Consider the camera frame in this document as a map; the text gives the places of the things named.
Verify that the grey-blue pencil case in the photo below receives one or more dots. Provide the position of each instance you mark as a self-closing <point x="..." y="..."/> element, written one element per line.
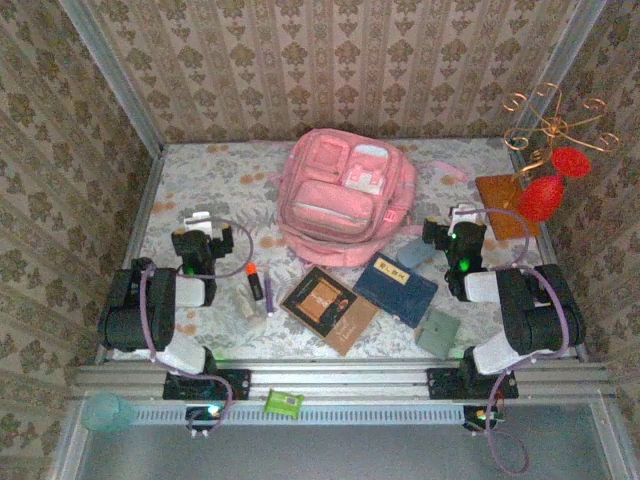
<point x="412" y="254"/>

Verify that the black marker orange cap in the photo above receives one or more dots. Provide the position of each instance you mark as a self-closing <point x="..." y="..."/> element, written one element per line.
<point x="255" y="285"/>

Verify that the blue book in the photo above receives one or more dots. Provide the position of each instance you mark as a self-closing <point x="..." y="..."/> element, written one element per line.
<point x="395" y="290"/>

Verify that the purple pen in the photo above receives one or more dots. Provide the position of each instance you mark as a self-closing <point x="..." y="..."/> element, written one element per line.
<point x="269" y="295"/>

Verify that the grey-green wallet pouch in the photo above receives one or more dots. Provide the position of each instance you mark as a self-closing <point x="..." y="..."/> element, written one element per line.
<point x="437" y="332"/>

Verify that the pink backpack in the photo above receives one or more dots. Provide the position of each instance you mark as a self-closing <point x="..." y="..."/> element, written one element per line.
<point x="330" y="200"/>

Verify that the brown book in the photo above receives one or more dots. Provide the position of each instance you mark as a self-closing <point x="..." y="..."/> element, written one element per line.
<point x="325" y="305"/>

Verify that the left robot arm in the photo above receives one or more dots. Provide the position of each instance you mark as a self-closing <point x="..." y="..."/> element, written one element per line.
<point x="140" y="310"/>

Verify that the wooden base board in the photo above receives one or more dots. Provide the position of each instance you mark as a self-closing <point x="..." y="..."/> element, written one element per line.
<point x="500" y="210"/>

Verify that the floral tablecloth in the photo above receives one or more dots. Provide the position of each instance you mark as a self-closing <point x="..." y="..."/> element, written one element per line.
<point x="215" y="170"/>

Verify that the large red ornament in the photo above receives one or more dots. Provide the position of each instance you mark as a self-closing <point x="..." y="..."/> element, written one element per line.
<point x="541" y="199"/>

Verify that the small red ornament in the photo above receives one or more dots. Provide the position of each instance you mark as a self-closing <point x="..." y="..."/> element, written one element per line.
<point x="571" y="162"/>

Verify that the teal plastic cup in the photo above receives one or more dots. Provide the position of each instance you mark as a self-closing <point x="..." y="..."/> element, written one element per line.
<point x="105" y="412"/>

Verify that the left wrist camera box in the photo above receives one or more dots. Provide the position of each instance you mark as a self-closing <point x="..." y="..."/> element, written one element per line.
<point x="197" y="222"/>

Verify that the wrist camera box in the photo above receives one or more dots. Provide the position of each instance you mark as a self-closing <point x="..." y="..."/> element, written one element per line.
<point x="461" y="214"/>
<point x="197" y="222"/>

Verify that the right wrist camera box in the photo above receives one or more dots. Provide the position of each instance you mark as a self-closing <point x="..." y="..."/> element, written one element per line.
<point x="461" y="214"/>

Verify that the aluminium table side rail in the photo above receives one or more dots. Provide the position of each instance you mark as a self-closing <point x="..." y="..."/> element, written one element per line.
<point x="143" y="210"/>
<point x="546" y="250"/>

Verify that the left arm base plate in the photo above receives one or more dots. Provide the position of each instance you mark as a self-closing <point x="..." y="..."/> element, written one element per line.
<point x="235" y="385"/>

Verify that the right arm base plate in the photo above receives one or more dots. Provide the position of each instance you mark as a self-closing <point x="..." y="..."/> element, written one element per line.
<point x="445" y="384"/>

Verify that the green device on rail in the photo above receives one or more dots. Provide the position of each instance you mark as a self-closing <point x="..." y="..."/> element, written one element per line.
<point x="283" y="401"/>

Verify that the aluminium frame rail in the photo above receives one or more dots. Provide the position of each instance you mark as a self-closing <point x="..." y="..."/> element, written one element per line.
<point x="340" y="380"/>

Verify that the aluminium corner post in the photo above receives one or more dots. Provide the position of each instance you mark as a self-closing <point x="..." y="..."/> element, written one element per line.
<point x="110" y="75"/>
<point x="560" y="70"/>

